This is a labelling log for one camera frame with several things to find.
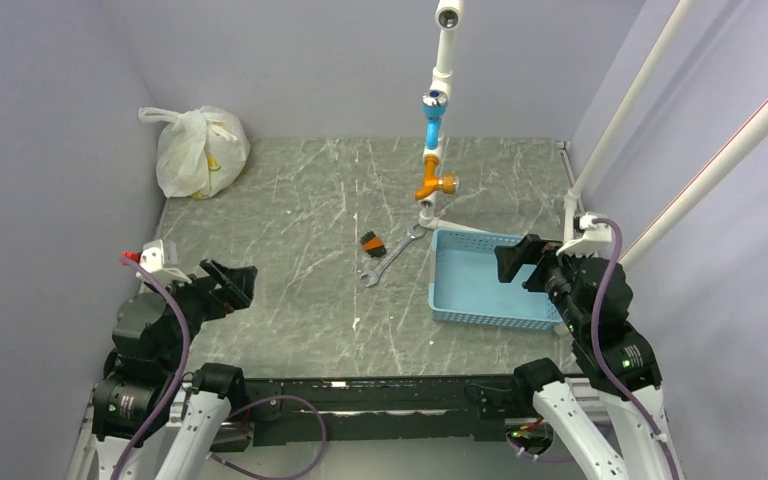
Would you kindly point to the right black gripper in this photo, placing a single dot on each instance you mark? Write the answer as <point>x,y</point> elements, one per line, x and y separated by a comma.
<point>530,249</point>

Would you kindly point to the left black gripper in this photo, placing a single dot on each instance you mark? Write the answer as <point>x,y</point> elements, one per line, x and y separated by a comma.
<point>235,290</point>

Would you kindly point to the white plastic shopping bag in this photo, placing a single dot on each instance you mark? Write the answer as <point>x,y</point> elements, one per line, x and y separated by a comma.
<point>199,152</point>

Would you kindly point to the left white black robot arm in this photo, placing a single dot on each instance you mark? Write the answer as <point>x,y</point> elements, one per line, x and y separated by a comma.
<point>144,373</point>

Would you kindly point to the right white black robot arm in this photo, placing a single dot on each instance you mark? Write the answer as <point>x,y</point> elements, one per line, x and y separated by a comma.
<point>592,296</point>

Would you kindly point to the light blue plastic basket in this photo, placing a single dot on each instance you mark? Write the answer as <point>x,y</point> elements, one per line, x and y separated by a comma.
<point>464,287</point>

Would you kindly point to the silver combination wrench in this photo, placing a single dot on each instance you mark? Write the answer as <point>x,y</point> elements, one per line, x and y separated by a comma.
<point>372,276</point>

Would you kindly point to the black orange hex key set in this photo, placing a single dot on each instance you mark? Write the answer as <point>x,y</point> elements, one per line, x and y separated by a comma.
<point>373,245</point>

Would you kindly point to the white blue orange pipe stand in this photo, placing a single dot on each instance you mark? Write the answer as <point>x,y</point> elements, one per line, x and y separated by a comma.
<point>434,103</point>

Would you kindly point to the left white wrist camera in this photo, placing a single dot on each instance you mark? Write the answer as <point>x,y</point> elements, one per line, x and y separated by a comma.
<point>159,259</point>

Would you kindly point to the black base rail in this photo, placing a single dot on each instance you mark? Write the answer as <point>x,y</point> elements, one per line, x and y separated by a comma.
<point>289,410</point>

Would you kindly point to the white frame pole far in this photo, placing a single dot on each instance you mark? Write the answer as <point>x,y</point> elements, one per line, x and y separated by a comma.
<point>639,82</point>

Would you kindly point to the white frame pole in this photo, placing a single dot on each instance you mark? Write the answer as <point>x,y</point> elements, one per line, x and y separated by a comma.
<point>745,139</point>
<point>639,82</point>

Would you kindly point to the white frame pole near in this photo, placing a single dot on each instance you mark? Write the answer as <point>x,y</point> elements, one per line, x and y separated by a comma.
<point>745,139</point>

